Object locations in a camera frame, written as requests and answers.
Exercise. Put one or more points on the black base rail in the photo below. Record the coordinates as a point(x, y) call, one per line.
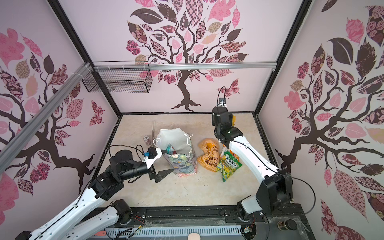
point(259, 227)

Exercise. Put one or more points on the colourful paper bag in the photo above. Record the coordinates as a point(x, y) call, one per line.
point(185, 163)

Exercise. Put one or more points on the left aluminium rail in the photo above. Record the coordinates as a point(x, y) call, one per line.
point(11, 150)

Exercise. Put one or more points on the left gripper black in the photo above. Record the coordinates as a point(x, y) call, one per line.
point(161, 175)

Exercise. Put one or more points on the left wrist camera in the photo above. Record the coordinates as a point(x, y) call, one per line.
point(151, 156)

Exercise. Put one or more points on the white slotted cable duct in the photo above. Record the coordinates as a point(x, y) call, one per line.
point(173, 233)

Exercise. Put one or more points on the orange snack bag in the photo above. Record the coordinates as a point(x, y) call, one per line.
point(211, 157)

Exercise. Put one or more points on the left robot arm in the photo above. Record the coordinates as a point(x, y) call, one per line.
point(122, 167)

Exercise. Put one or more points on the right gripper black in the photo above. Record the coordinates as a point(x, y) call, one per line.
point(231, 116)

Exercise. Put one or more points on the small glass jar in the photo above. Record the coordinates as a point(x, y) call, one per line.
point(147, 140)

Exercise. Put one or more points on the teal snack packet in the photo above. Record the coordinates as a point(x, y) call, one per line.
point(171, 150)

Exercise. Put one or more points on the black wire basket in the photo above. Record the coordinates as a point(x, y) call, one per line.
point(119, 77)

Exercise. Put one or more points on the green snack bag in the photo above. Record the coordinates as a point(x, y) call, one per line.
point(228, 165)

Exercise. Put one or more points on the black round knob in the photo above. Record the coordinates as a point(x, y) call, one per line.
point(287, 225)

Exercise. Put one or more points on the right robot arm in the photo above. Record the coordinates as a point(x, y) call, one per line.
point(276, 186)

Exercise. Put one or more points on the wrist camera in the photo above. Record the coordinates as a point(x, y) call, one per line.
point(222, 102)
point(151, 156)

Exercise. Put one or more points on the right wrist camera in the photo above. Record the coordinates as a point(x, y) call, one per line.
point(222, 102)

